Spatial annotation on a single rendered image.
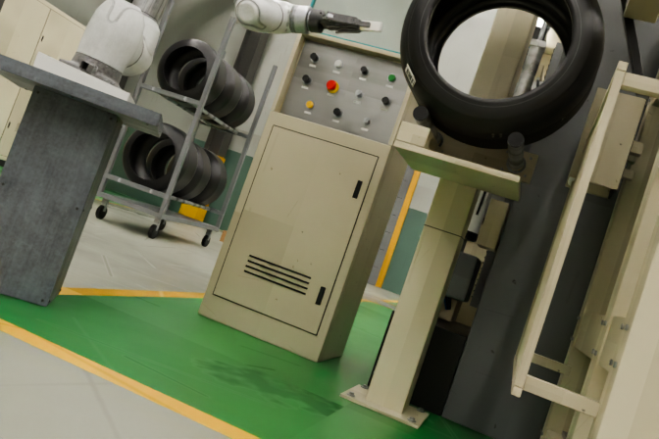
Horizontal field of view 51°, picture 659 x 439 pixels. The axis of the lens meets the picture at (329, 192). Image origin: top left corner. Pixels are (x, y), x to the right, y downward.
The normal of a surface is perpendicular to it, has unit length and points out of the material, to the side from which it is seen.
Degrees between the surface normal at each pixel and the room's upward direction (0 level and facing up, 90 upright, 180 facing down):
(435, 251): 90
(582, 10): 85
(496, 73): 90
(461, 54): 90
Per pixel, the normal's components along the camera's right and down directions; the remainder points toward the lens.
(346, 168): -0.26, -0.16
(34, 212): 0.23, 0.01
